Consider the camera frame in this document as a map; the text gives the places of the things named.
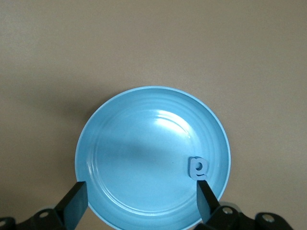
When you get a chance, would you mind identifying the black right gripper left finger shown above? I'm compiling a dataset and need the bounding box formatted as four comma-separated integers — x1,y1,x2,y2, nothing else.
31,181,88,230

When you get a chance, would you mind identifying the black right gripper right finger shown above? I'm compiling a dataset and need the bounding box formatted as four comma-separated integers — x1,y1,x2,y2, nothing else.
196,180,242,230

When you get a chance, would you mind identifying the blue lowercase letter a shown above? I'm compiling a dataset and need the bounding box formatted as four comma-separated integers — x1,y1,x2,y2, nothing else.
188,156,208,181

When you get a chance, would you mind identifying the blue plate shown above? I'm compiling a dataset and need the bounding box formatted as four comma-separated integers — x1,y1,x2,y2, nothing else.
75,86,231,230

